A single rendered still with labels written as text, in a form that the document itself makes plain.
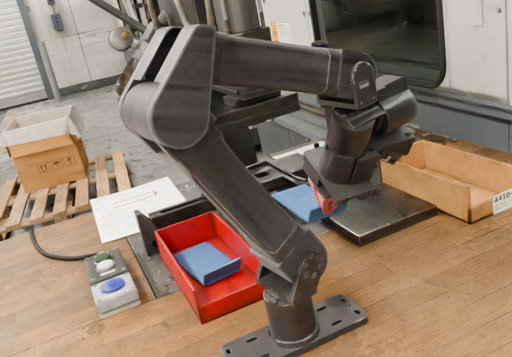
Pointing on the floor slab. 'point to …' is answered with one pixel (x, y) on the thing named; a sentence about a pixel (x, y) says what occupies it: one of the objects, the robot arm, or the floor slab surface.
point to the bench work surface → (107, 332)
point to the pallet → (14, 211)
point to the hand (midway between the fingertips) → (327, 208)
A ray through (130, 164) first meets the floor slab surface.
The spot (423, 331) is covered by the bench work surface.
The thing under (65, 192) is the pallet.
